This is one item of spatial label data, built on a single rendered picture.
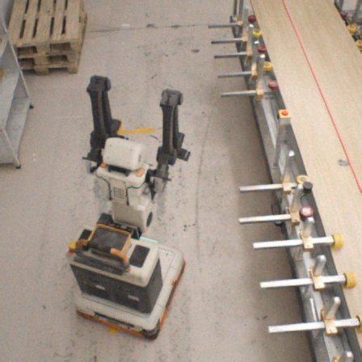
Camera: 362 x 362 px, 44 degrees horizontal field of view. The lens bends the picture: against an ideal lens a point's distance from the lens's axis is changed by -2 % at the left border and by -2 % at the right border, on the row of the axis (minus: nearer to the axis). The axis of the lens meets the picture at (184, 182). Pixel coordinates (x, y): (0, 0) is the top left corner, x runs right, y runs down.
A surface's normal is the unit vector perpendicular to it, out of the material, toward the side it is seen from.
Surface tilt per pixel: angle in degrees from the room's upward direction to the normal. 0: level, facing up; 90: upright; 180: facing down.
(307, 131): 0
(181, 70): 0
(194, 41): 0
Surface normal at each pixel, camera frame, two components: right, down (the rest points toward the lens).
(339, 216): -0.02, -0.64
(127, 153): -0.25, 0.11
